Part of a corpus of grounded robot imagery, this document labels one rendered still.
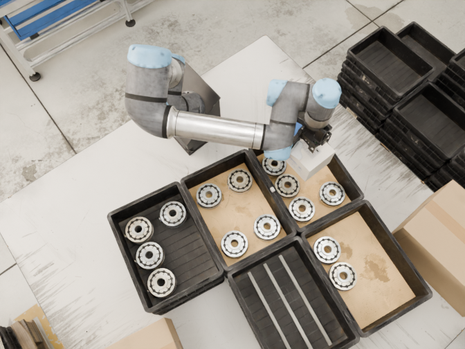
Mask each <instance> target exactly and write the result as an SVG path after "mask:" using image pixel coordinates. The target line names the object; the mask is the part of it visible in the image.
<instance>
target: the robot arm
mask: <svg viewBox="0 0 465 349"><path fill-rule="evenodd" d="M127 59H128V61H127V79H126V88H125V109H126V110H127V113H128V114H129V117H130V118H131V119H132V120H133V121H134V122H135V124H137V126H139V128H141V129H142V130H144V131H145V132H147V133H149V134H151V135H153V136H156V137H159V138H166V139H171V138H172V137H174V136H175V137H180V138H188V139H194V140H198V141H207V142H212V143H220V144H225V145H234V146H239V147H247V148H252V149H257V150H263V151H264V156H265V157H266V158H268V159H273V160H276V161H286V160H287V159H288V158H289V157H290V154H291V155H292V156H294V157H295V158H297V159H299V160H300V159H302V153H301V149H302V147H303V143H302V141H300V139H303V140H304V141H305V142H306V143H307V145H308V146H309V147H308V149H309V151H310V152H311V153H312V154H313V152H314V150H315V149H316V148H317V147H318V146H320V145H321V146H323V145H324V144H325V143H326V141H327V142H329V139H330V138H331V135H332V133H331V132H330V131H331V130H332V128H333V127H332V126H331V125H330V124H329V121H330V119H331V117H332V115H333V112H334V110H335V108H336V106H337V105H338V103H339V99H340V95H341V88H340V85H339V84H338V83H337V82H336V81H335V80H333V79H331V78H323V79H320V80H318V81H317V82H316V83H315V84H306V83H301V82H293V81H288V80H278V79H272V80H271V81H270V82H269V86H268V93H267V97H266V104H267V105H268V106H271V107H272V109H271V117H270V121H269V124H263V123H256V122H251V121H246V120H237V119H233V118H224V117H219V116H211V115H206V114H205V105H204V102H203V99H202V97H201V96H200V95H199V94H198V93H196V92H193V91H184V92H183V93H182V87H183V75H184V68H185V59H184V57H182V56H180V55H177V54H173V53H171V51H170V50H169V49H167V48H163V47H159V46H150V45H144V44H132V45H131V46H130V47H129V53H128V54H127ZM296 123H299V124H301V125H302V127H301V128H300V129H299V130H298V132H297V133H296V135H295V136H294V133H295V126H296ZM327 134H328V135H327ZM328 137H329V138H328ZM311 148H313V150H312V149H311Z"/></svg>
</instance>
